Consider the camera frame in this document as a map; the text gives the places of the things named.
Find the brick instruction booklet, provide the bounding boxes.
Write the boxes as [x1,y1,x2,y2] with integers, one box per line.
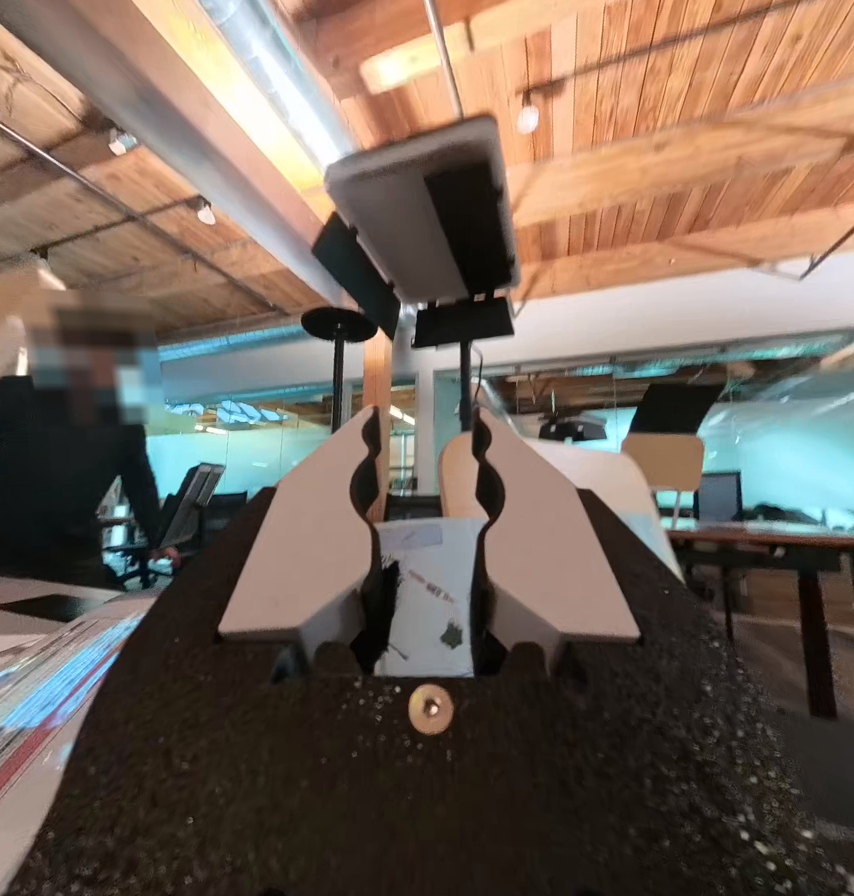
[374,518,487,679]

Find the silver ventilation duct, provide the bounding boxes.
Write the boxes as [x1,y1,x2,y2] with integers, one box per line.
[196,0,361,169]

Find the white desk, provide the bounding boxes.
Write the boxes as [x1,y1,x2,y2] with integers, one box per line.
[0,574,162,896]

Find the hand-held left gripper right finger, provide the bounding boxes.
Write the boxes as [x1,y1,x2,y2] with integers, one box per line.
[471,407,642,669]

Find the wooden back chair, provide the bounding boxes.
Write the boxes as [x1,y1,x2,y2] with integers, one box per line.
[437,430,685,582]
[621,433,706,522]

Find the black light stand pole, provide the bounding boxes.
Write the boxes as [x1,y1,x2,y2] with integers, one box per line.
[458,339,484,431]

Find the studio light panel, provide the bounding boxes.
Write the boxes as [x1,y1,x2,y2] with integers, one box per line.
[311,115,522,350]

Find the black office chair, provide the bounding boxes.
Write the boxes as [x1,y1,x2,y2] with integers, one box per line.
[101,462,249,589]

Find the black flag panel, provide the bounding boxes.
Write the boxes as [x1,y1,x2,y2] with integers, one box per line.
[630,381,722,435]

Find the computer monitor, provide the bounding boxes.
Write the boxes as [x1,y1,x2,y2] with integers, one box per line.
[696,471,744,522]

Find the black disc stand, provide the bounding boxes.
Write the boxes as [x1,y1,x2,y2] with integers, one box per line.
[301,307,379,431]

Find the plastic sleeved paper sheets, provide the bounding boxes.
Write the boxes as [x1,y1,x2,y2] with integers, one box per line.
[0,609,144,816]

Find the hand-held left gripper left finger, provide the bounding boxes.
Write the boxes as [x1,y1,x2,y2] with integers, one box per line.
[218,405,384,669]

